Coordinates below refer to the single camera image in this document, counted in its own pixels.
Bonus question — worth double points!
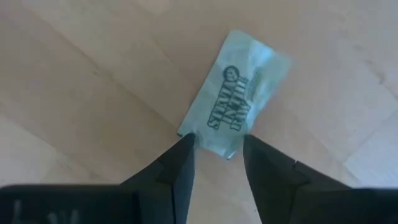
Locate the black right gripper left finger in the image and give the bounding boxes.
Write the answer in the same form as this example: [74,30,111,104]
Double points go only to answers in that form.
[119,133,197,224]

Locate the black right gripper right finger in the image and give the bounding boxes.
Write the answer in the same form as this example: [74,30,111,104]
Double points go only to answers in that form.
[243,134,359,224]

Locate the banknote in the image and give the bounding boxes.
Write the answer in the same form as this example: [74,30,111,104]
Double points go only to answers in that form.
[177,29,293,161]

